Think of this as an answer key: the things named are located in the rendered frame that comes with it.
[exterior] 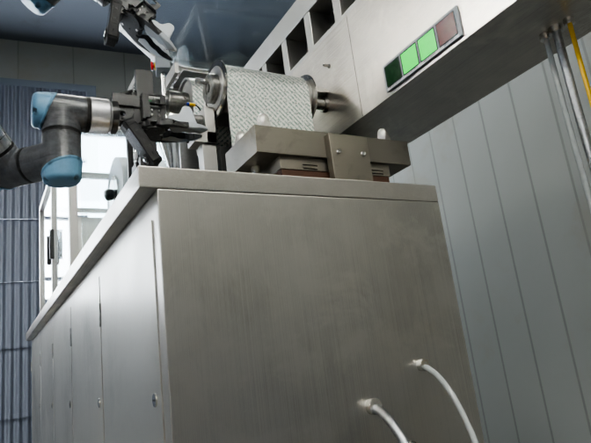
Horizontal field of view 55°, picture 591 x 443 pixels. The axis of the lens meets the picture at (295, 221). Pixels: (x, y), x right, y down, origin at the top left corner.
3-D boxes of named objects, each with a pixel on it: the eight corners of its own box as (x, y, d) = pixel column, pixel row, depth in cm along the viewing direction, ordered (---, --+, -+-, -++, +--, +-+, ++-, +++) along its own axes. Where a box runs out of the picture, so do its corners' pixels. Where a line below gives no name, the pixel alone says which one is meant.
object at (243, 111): (233, 165, 133) (226, 94, 138) (318, 171, 145) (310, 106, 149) (234, 164, 133) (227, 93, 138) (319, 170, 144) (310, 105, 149)
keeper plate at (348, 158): (330, 184, 120) (324, 136, 123) (368, 186, 125) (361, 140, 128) (336, 179, 118) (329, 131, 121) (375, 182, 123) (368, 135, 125)
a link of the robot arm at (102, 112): (92, 123, 116) (85, 139, 122) (115, 126, 118) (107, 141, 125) (91, 90, 117) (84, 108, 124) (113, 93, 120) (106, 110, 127)
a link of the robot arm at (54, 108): (30, 137, 116) (30, 100, 119) (85, 142, 122) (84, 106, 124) (32, 121, 110) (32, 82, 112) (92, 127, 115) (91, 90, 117)
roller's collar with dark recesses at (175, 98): (164, 116, 166) (163, 96, 168) (184, 118, 169) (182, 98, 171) (170, 106, 161) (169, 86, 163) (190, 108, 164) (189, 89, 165)
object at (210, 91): (205, 109, 144) (200, 87, 147) (212, 110, 145) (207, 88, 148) (215, 89, 138) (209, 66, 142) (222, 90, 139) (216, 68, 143)
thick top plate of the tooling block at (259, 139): (227, 178, 127) (224, 153, 128) (371, 187, 146) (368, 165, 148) (257, 151, 113) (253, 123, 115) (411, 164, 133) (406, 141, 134)
